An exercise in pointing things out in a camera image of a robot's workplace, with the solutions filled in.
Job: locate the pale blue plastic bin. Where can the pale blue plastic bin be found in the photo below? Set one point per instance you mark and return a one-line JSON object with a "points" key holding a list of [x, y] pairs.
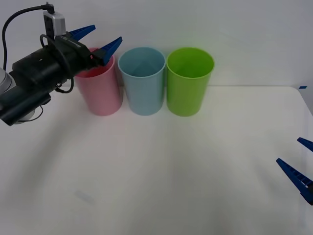
{"points": [[143, 90]]}

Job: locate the pink plastic bin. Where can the pink plastic bin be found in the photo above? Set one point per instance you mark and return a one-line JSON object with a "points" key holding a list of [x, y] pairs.
{"points": [[102, 90]]}

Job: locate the green plastic bin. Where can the green plastic bin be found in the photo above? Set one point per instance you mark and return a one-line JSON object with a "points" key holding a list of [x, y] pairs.
{"points": [[187, 95]]}

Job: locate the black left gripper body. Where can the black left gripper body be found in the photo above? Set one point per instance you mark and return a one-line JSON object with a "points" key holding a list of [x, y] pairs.
{"points": [[73, 56]]}

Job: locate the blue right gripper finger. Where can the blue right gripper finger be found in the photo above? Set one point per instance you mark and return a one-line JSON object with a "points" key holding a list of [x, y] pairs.
{"points": [[294, 176], [306, 143]]}

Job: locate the silver and black left arm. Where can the silver and black left arm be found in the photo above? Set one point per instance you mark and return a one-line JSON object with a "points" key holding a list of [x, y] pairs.
{"points": [[29, 73]]}

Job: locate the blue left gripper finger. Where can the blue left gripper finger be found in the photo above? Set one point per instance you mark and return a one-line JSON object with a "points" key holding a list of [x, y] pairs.
{"points": [[109, 50], [82, 31]]}

